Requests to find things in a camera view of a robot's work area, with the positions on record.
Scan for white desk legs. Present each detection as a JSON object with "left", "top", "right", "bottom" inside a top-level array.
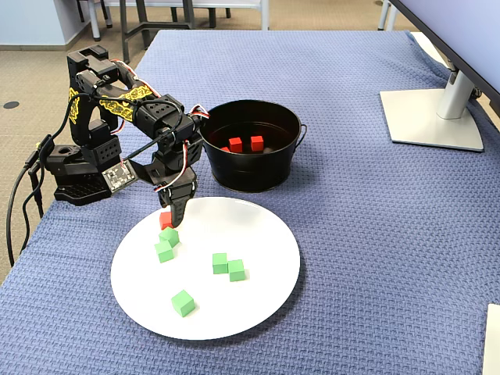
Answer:
[{"left": 375, "top": 0, "right": 398, "bottom": 33}]

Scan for thin black camera cable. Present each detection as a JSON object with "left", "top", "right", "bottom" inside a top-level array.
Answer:
[{"left": 21, "top": 91, "right": 184, "bottom": 251}]

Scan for black chair legs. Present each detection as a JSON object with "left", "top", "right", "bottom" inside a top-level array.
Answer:
[
  {"left": 76, "top": 0, "right": 115, "bottom": 30},
  {"left": 170, "top": 6, "right": 232, "bottom": 29}
]

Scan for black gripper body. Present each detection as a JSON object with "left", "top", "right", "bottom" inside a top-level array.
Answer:
[{"left": 151, "top": 157, "right": 199, "bottom": 201}]

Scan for silver monitor stand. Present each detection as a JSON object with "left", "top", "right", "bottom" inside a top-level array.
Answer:
[{"left": 379, "top": 58, "right": 485, "bottom": 152}]

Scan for black plug cable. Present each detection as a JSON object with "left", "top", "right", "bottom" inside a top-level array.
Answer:
[{"left": 27, "top": 158, "right": 46, "bottom": 220}]

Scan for dark metal table frame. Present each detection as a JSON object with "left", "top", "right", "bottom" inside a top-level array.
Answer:
[{"left": 118, "top": 0, "right": 196, "bottom": 66}]

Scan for white flat board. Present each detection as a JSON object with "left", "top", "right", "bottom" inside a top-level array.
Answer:
[{"left": 482, "top": 303, "right": 500, "bottom": 375}]

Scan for green cube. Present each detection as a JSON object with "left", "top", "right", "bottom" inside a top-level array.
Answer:
[
  {"left": 158, "top": 227, "right": 180, "bottom": 248},
  {"left": 154, "top": 241, "right": 175, "bottom": 264},
  {"left": 227, "top": 259, "right": 247, "bottom": 282},
  {"left": 212, "top": 252, "right": 229, "bottom": 275},
  {"left": 170, "top": 289, "right": 195, "bottom": 318}
]

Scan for blue woven table cloth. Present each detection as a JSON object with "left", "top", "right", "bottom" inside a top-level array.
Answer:
[{"left": 0, "top": 29, "right": 500, "bottom": 375}]

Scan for white round plate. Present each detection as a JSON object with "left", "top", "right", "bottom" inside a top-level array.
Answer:
[{"left": 109, "top": 196, "right": 302, "bottom": 341}]

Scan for thick black power cable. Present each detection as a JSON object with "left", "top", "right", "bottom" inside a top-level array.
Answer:
[{"left": 5, "top": 163, "right": 32, "bottom": 269}]

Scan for computer monitor screen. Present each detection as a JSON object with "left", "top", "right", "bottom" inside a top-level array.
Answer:
[{"left": 388, "top": 0, "right": 500, "bottom": 105}]

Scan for black metal bucket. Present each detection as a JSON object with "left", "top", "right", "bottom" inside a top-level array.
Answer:
[{"left": 198, "top": 100, "right": 308, "bottom": 193}]

